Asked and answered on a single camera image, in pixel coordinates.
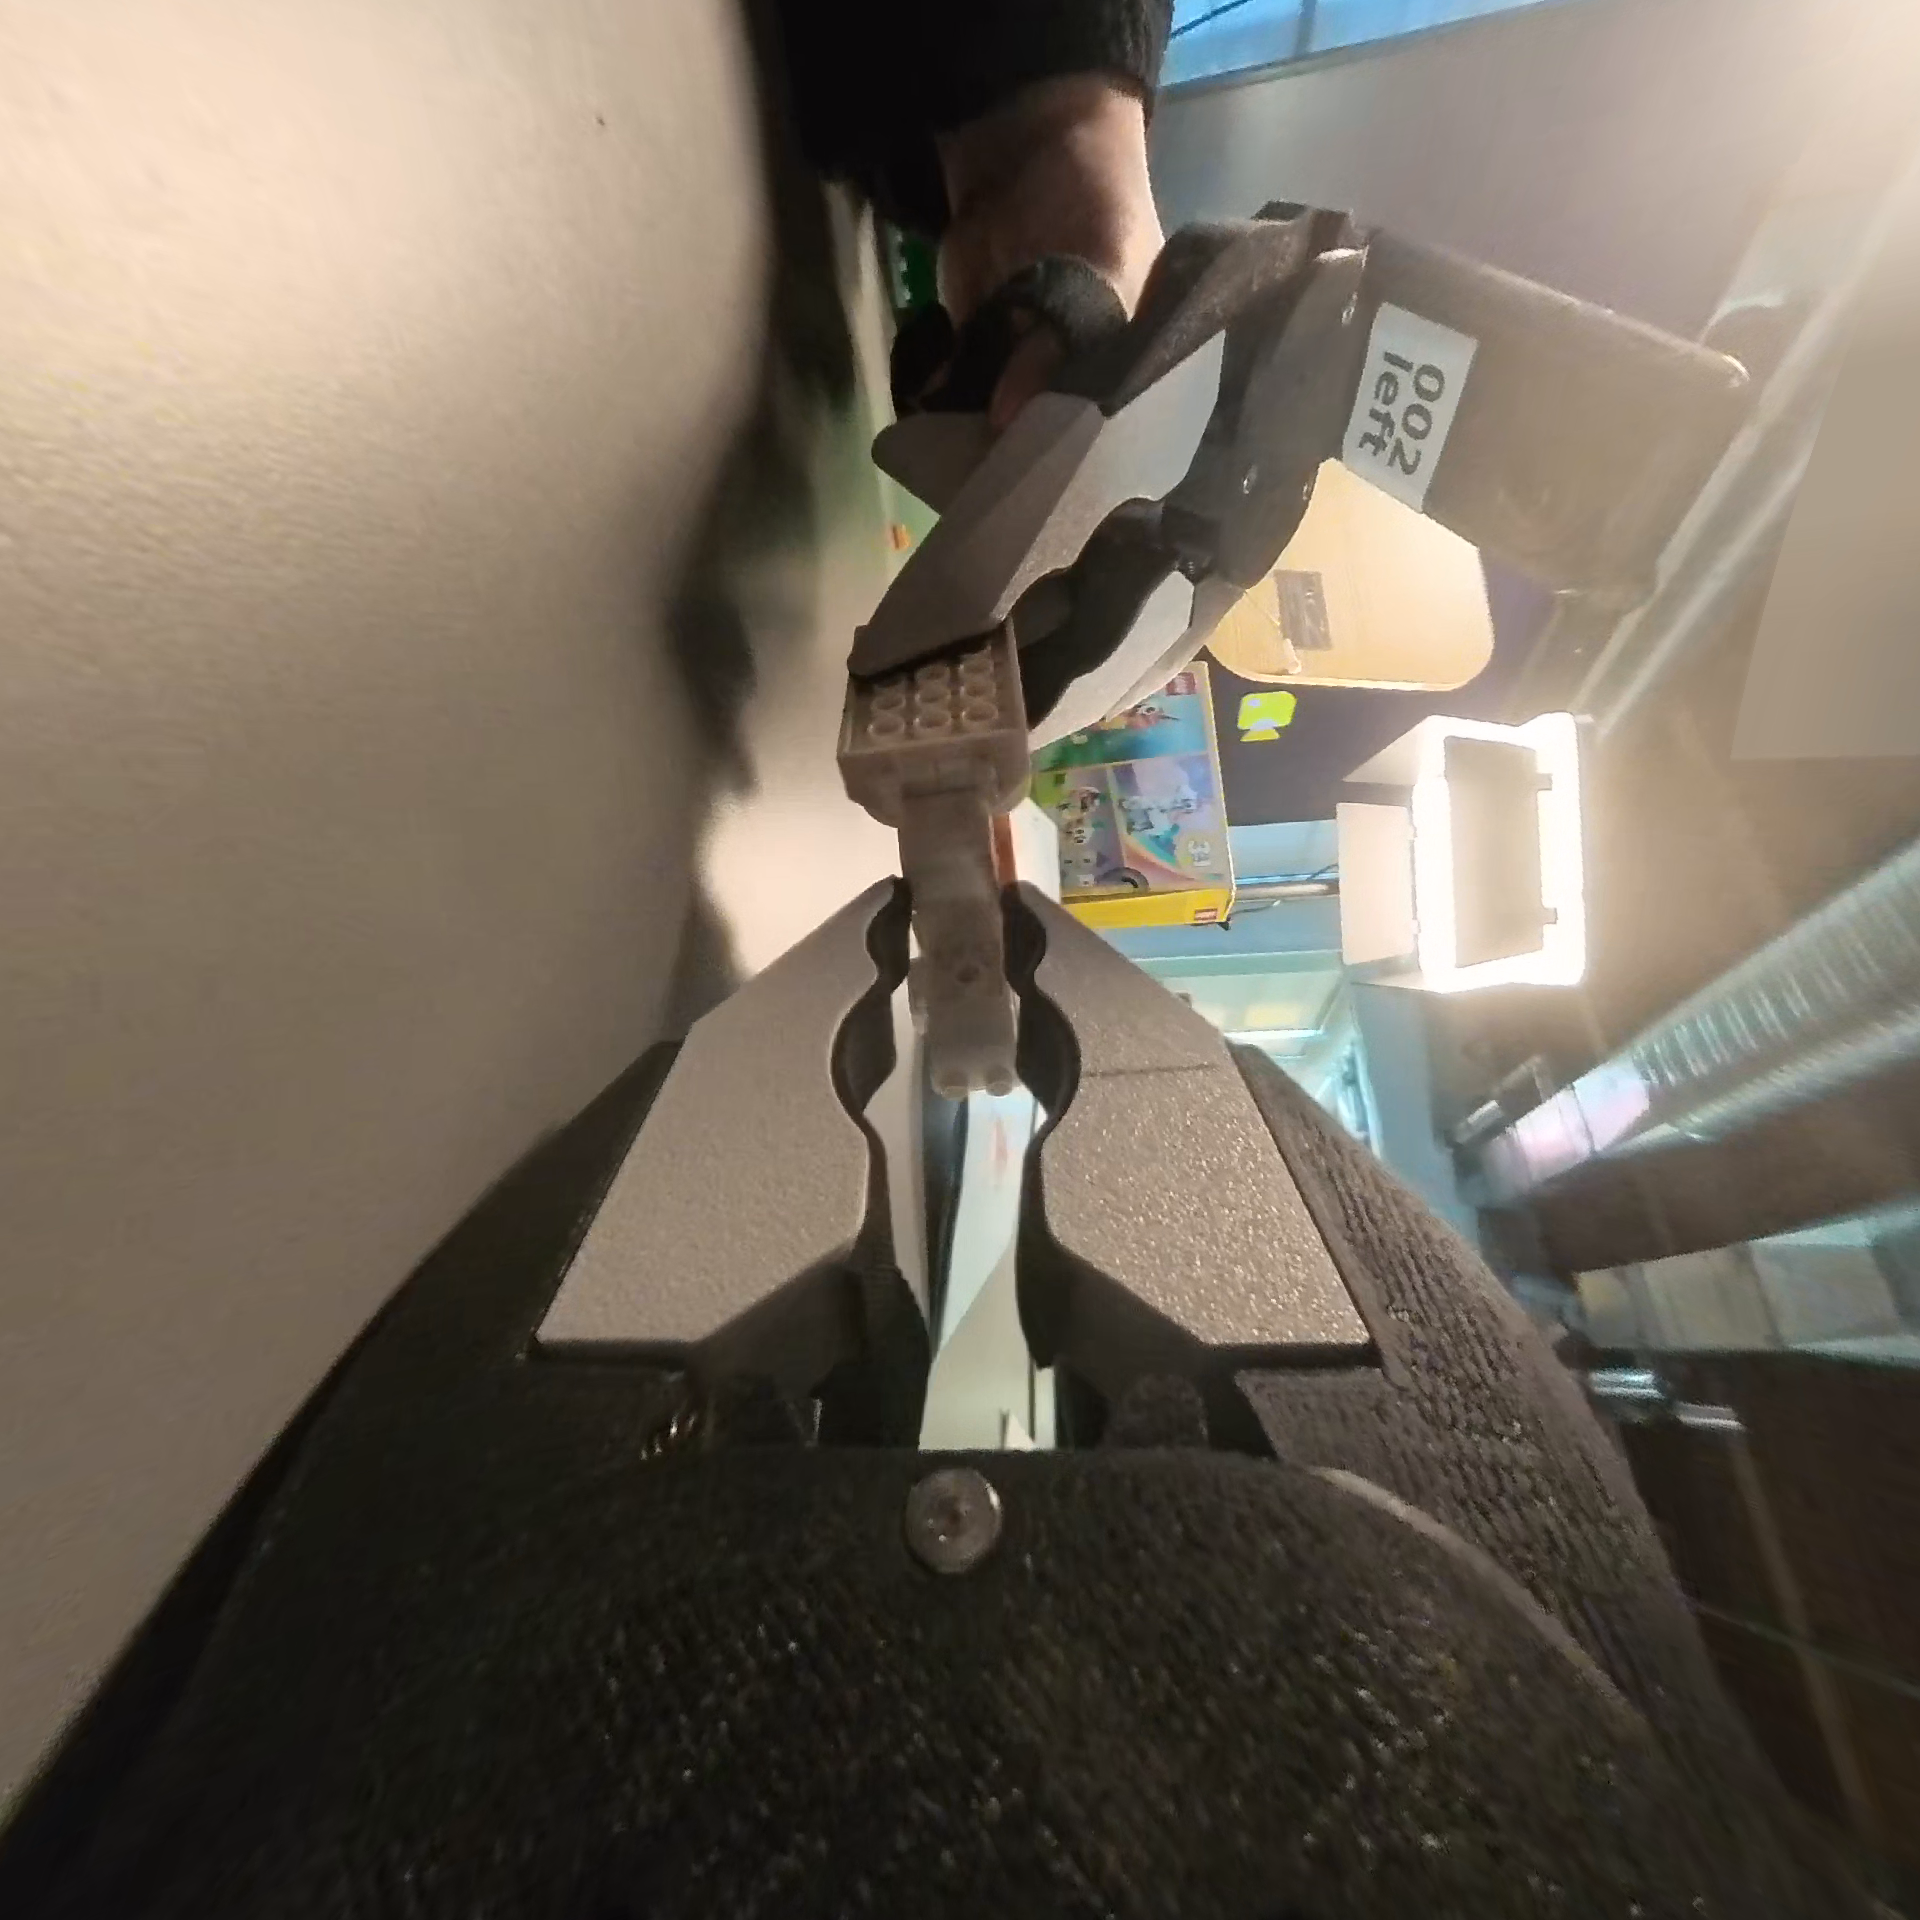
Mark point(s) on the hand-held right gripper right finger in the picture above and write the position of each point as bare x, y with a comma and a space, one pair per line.
1184, 1185

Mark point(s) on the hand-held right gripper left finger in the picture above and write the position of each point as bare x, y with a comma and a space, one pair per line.
705, 1170

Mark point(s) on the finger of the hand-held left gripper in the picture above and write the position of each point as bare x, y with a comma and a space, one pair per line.
1140, 660
1020, 524

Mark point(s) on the white lego assembly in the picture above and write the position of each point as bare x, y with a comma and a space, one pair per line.
938, 734

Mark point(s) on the person's left forearm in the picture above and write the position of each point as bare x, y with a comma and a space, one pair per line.
961, 74

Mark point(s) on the yellow lego set box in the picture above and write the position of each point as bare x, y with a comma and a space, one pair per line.
1154, 825

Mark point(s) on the person's left hand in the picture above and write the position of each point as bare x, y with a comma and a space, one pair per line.
1064, 181

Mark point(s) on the yellow green sign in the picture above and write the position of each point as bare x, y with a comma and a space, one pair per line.
1269, 716

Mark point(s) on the light wooden board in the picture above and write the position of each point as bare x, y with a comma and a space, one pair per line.
1380, 614

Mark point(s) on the lit white ceiling lamp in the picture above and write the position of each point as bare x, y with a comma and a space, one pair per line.
1500, 841

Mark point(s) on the silver ventilation duct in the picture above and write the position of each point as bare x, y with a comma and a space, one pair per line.
1725, 1020

